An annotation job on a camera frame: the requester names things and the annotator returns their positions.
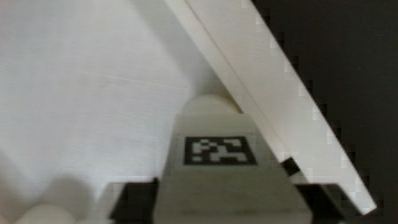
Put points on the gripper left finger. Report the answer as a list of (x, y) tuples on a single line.
[(134, 207)]

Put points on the white U-shaped obstacle fence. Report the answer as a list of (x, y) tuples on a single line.
[(240, 48)]

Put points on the white table leg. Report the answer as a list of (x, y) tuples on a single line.
[(47, 214), (224, 185)]

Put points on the white square table top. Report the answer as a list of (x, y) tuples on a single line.
[(103, 76)]

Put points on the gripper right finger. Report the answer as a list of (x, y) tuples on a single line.
[(331, 206)]

